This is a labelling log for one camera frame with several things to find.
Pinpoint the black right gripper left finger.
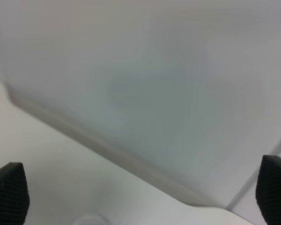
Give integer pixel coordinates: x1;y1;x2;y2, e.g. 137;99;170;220
0;162;30;225

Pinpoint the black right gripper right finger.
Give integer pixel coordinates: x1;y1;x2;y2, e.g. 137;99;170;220
255;155;281;225

